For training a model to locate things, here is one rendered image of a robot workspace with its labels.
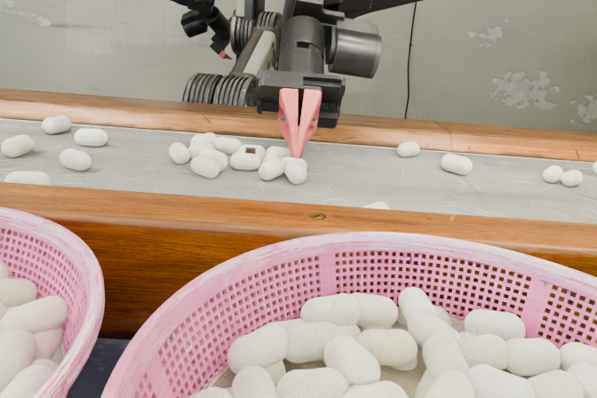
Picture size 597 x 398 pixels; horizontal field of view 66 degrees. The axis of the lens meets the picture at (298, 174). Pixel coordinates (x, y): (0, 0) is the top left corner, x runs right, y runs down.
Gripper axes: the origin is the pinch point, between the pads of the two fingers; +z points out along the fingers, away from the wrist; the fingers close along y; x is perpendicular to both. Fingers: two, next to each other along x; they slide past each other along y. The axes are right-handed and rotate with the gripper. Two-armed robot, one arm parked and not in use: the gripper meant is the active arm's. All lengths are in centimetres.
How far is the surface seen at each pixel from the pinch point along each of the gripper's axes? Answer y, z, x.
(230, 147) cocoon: -7.6, -2.2, 2.7
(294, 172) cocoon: -0.2, 4.6, -3.5
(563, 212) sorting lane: 25.8, 7.2, -4.0
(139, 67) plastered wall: -81, -148, 143
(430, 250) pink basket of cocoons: 8.1, 17.0, -15.3
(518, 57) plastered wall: 120, -159, 124
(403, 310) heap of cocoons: 6.2, 20.8, -14.9
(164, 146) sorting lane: -16.0, -3.5, 5.4
